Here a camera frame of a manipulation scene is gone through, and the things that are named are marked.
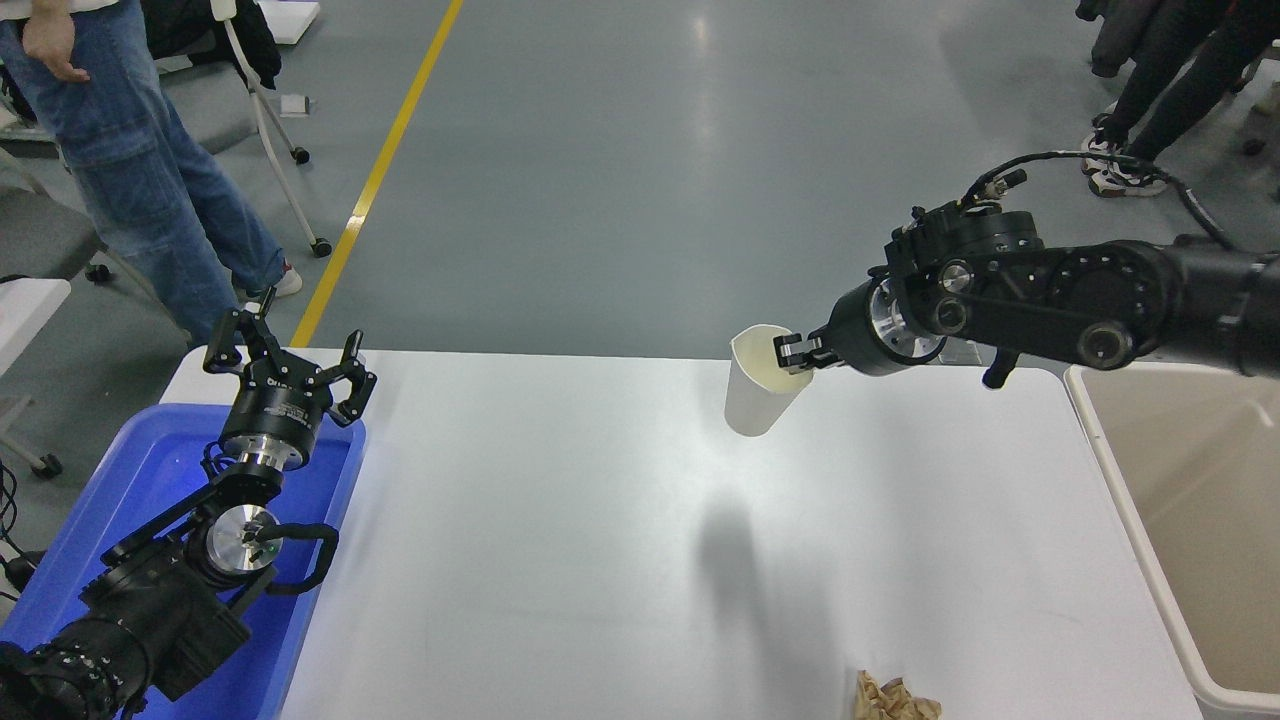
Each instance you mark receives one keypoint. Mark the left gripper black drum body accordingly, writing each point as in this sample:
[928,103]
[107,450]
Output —
[278,405]

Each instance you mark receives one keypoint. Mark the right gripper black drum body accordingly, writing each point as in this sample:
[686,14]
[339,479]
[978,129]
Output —
[848,335]

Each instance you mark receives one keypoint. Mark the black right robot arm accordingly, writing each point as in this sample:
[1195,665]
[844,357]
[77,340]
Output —
[1090,295]

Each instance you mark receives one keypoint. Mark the small white floor box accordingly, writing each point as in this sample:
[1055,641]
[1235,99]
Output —
[294,105]

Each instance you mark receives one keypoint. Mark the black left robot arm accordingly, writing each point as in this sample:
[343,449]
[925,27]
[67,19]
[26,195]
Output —
[150,610]

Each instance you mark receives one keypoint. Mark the white flat board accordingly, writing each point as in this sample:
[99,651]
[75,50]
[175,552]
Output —
[290,20]

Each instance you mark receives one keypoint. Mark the metal floor plate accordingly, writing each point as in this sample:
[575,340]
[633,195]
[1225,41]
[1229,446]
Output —
[962,353]

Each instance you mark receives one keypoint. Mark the black jacket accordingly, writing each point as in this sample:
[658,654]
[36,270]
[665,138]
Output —
[262,50]

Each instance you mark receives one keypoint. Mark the person's hand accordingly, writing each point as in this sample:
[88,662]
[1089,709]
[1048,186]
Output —
[55,42]

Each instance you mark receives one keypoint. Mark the person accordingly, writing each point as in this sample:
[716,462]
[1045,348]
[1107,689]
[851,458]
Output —
[140,150]
[1170,90]

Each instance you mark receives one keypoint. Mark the blue plastic tray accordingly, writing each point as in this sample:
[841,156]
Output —
[130,470]

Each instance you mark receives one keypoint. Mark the white side table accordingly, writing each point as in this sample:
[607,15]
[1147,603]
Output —
[25,310]

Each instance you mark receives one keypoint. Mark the white rolling chair base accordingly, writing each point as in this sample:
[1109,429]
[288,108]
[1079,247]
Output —
[1253,146]

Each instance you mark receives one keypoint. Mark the crumpled tan paper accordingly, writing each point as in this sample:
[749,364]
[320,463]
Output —
[890,700]

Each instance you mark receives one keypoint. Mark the large pale plastic bin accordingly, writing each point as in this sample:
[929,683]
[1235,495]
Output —
[1200,500]

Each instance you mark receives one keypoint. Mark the white paper cup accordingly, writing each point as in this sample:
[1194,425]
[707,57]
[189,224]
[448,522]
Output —
[750,400]

